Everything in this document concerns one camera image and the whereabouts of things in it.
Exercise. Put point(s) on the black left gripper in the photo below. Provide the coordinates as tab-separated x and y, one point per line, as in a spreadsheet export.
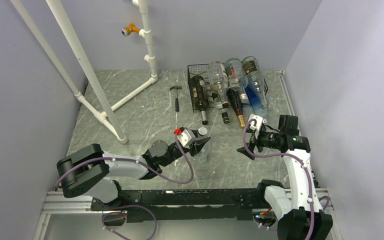
197	146

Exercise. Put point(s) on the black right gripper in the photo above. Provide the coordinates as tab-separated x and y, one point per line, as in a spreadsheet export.
243	150

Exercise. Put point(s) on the clear round glass bottle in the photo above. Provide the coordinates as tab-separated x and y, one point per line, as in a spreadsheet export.
219	81

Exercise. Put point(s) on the clear bottle red black label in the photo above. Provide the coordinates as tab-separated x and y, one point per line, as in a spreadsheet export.
237	79

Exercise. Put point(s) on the clear glass bottle silver cap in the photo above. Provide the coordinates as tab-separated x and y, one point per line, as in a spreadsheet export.
201	148

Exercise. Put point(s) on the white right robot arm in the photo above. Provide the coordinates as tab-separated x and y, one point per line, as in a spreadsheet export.
300	216

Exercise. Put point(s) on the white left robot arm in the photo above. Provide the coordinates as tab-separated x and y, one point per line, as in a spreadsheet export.
87	172

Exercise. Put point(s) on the dark green wine bottle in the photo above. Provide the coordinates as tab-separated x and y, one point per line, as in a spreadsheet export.
200	98

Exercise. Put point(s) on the blue square glass bottle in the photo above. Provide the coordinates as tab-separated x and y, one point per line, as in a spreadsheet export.
254	100

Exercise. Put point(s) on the clear bottle black gold cap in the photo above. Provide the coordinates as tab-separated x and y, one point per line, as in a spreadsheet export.
219	106

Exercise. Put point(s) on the brown bottle gold foil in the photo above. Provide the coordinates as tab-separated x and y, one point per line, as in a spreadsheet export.
236	104

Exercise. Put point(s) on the clear bottle black gold label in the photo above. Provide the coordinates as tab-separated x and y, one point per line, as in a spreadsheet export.
254	74

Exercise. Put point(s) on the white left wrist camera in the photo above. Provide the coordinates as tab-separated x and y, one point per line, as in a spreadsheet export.
185	136

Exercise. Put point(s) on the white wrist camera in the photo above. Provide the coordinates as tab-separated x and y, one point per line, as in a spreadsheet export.
185	136
256	122

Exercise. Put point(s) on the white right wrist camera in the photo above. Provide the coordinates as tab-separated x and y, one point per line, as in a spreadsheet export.
256	122

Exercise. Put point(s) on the black wire wine rack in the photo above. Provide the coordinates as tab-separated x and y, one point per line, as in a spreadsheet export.
202	70

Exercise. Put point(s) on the small black handled hammer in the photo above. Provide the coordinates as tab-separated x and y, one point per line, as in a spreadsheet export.
176	88

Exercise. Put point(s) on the white pvc pipe frame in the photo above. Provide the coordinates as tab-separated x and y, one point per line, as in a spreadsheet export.
107	117

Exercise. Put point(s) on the aluminium extrusion rail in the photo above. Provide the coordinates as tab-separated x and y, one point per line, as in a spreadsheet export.
56	204

